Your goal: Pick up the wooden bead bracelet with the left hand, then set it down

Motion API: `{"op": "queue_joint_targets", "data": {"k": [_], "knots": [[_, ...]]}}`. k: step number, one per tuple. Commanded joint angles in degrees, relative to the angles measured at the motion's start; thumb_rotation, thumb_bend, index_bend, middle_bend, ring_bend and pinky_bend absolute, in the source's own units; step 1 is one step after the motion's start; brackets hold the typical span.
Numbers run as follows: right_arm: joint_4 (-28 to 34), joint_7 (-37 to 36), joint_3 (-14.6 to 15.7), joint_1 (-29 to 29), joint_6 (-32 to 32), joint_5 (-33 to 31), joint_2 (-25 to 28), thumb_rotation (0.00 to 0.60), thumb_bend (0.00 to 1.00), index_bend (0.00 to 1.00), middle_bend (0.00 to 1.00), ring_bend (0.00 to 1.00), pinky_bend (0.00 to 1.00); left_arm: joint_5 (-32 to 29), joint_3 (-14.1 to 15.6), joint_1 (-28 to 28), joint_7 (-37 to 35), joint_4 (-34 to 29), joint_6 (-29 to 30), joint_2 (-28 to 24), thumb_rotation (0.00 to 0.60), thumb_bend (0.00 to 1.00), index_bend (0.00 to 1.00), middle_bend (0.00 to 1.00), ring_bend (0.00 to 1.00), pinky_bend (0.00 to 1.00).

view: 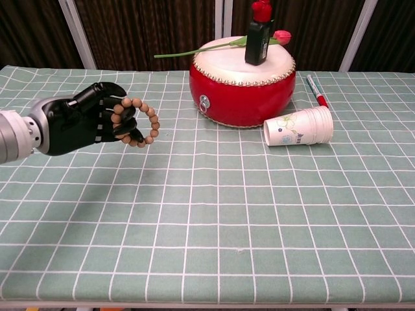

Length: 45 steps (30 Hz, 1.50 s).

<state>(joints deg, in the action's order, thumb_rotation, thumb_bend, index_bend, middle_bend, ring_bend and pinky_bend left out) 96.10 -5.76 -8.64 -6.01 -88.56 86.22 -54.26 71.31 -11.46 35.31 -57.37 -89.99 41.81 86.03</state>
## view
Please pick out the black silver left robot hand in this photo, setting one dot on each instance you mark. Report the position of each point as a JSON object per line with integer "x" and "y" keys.
{"x": 74, "y": 129}

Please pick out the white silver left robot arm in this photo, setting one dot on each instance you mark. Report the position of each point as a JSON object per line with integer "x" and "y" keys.
{"x": 13, "y": 139}

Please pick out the dark brown partition panel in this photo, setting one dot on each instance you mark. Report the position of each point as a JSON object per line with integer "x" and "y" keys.
{"x": 32, "y": 32}
{"x": 392, "y": 35}
{"x": 146, "y": 29}
{"x": 317, "y": 26}

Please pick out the red drum with white skin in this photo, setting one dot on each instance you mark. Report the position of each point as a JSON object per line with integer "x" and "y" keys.
{"x": 240, "y": 100}

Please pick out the green white checked tablecloth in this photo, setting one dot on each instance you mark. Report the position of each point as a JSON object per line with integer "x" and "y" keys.
{"x": 227, "y": 210}

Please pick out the black bottle with red cap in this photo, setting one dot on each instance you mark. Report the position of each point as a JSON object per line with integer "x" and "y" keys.
{"x": 257, "y": 42}

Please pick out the stack of white paper cups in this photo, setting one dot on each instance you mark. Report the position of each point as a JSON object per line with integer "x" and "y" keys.
{"x": 301, "y": 126}

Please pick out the red tulip with green stem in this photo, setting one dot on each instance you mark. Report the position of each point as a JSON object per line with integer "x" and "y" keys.
{"x": 283, "y": 37}

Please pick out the white marker with red cap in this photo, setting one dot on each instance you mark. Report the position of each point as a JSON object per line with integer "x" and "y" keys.
{"x": 314, "y": 85}

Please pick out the white partition post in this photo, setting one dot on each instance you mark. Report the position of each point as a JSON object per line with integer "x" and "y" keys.
{"x": 360, "y": 35}
{"x": 222, "y": 16}
{"x": 78, "y": 35}

